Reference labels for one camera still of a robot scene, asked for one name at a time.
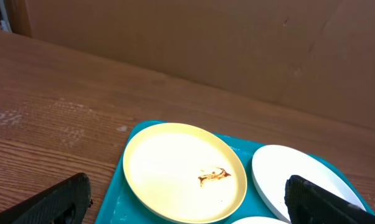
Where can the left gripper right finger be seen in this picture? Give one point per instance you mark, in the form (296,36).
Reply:
(308,203)

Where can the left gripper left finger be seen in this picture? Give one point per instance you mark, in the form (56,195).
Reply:
(65,202)

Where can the white plate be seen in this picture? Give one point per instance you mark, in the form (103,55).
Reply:
(273,165)
(258,220)

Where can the yellow plate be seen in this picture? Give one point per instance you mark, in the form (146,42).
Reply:
(184,174)

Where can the teal plastic tray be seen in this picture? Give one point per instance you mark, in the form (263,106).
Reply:
(120,204)

